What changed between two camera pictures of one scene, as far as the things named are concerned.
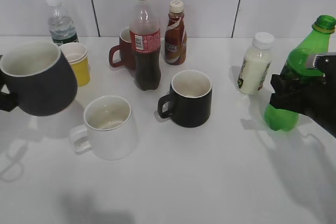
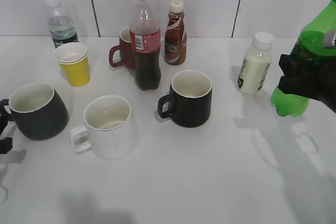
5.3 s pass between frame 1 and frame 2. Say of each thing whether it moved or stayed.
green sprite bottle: moved
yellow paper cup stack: stayed
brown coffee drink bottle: stayed
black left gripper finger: moved
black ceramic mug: stayed
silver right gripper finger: moved
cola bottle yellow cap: stayed
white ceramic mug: stayed
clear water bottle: stayed
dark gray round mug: moved
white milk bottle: stayed
